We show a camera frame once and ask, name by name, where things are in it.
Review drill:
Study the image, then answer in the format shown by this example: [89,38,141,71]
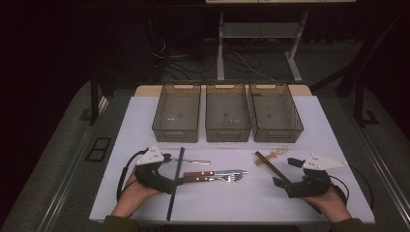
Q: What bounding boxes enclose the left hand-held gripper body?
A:
[133,144,175,195]

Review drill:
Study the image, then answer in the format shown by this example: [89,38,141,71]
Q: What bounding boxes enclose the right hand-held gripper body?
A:
[284,154,348,199]

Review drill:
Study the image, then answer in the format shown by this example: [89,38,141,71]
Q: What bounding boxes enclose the steel spoon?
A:
[169,157,212,166]

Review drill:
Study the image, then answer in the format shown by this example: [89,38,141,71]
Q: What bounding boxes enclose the brown chopstick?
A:
[255,150,292,184]
[254,151,291,184]

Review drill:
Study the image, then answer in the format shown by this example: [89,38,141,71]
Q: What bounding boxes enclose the light wooden spoon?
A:
[254,145,290,167]

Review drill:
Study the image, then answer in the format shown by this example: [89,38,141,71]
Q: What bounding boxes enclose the wooden-handled fork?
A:
[183,173,244,185]

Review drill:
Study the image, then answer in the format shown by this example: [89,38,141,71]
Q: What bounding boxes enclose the smoky clear plastic bin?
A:
[151,83,202,144]
[249,83,305,143]
[204,83,252,143]

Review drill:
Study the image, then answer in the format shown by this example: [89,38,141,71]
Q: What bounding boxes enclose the person's left hand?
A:
[119,173,162,212]

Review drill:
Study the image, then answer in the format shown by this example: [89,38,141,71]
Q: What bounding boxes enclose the person's right hand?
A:
[301,184,352,223]

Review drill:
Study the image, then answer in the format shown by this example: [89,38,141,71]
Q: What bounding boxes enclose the white table sheet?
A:
[89,96,376,225]

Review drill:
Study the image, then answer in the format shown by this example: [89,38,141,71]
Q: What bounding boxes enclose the black metal stand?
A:
[310,15,410,129]
[89,69,113,127]

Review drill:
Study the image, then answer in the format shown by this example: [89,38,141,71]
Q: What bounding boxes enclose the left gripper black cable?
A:
[115,148,149,202]

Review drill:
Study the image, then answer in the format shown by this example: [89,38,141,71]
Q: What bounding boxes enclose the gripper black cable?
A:
[313,165,375,216]
[115,148,149,202]

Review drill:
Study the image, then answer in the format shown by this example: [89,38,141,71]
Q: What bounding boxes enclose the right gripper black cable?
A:
[313,165,375,216]

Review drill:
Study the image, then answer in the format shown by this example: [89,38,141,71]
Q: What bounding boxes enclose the black floor cables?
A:
[149,35,278,85]

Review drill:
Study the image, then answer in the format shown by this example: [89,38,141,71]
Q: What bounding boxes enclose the white floor cable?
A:
[230,50,278,83]

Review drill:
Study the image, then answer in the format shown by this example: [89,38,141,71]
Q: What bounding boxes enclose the grey metal desk frame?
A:
[206,0,357,83]

